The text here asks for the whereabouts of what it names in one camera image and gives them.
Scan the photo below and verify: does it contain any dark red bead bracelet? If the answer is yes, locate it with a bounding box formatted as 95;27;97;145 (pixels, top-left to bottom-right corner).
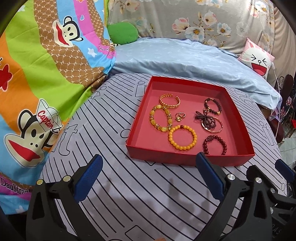
202;134;228;156

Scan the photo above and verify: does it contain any dark small-bead mala strand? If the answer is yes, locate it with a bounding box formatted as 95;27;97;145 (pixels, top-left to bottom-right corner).
195;111;216;130

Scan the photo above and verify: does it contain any orange bead bracelet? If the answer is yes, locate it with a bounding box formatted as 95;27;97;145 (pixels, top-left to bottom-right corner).
168;124;198;151

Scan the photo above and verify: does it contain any yellow crystal bead bracelet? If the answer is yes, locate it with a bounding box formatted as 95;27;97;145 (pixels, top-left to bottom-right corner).
149;104;174;133

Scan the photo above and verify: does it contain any dark wooden chair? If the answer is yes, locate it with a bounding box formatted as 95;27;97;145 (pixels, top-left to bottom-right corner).
268;74;295;144

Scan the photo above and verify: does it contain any thin rose gold bangle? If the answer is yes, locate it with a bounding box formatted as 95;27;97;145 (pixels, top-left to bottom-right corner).
201;115;223;133

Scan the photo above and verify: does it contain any pink white cat cushion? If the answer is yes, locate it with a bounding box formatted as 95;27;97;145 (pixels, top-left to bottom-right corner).
238;38;275;80

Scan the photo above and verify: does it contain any red shallow tray box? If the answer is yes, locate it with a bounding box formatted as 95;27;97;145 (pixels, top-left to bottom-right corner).
126;76;255;167

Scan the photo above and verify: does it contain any gold braided cuff bangle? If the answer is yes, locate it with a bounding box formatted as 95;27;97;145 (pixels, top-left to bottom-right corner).
159;93;181;109

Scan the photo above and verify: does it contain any grey floral bedsheet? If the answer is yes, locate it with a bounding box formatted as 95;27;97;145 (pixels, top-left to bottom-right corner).
106;0;296;86

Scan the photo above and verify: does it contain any cartoon monkey colourful quilt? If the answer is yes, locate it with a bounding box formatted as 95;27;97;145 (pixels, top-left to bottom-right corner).
1;1;115;215

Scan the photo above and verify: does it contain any light blue pillow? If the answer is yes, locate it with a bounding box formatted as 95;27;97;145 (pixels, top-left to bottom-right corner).
111;38;282;111

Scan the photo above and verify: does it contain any green plush cushion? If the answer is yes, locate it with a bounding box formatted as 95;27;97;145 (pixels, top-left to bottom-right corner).
107;22;138;45

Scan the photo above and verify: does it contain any black and gold bead bracelet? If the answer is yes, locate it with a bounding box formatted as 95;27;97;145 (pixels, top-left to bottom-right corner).
203;97;223;116

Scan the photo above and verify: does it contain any white charging cable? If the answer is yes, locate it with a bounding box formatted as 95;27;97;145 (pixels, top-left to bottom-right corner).
259;18;282;137

